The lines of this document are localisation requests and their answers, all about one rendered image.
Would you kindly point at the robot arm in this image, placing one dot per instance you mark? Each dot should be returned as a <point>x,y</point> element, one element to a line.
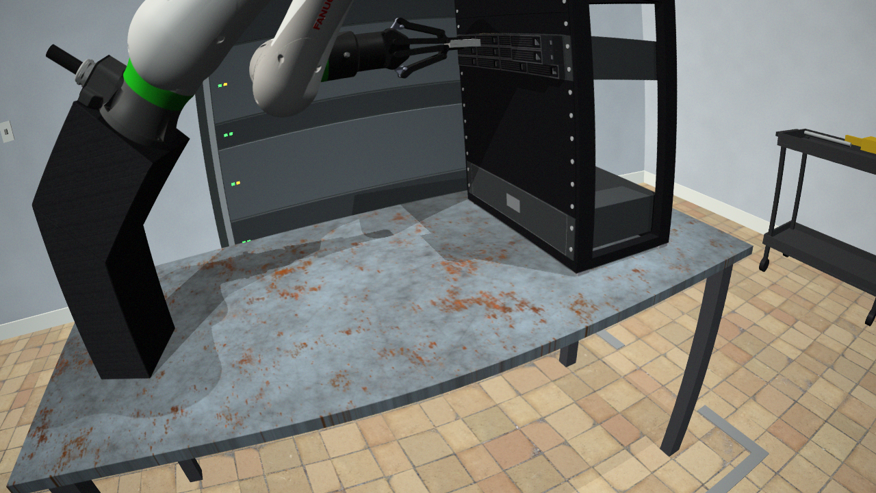
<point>177,44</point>

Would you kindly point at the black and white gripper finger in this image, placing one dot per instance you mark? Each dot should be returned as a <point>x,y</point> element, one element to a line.
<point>405,71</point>
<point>400,23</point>

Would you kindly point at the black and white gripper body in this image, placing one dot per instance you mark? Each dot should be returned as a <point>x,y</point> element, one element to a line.
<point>372,50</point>

